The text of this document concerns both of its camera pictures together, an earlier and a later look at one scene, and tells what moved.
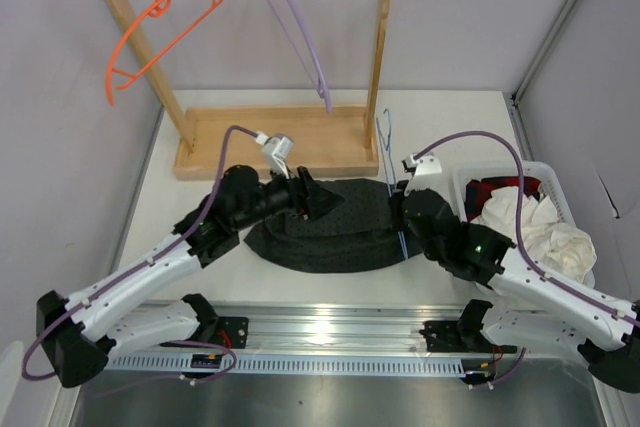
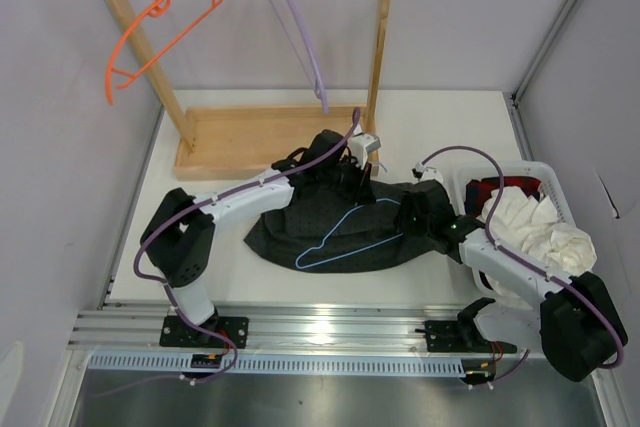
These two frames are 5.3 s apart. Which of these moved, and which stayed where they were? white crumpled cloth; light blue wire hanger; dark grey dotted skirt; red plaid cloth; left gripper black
Moved: light blue wire hanger; left gripper black
Stayed: dark grey dotted skirt; white crumpled cloth; red plaid cloth
